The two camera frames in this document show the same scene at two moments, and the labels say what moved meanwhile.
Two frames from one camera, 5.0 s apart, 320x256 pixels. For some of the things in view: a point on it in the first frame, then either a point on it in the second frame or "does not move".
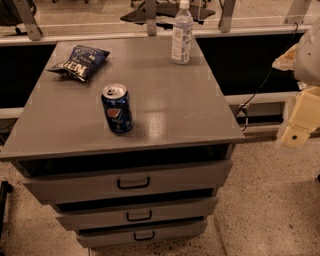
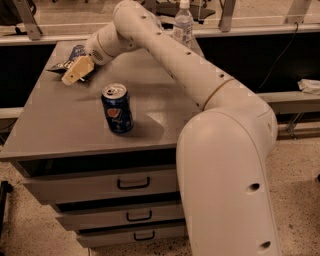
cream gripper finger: [295, 137] → [70, 78]
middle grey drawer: [98, 218] does not move
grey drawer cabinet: [156, 185] does not move
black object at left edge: [5, 188] does not move
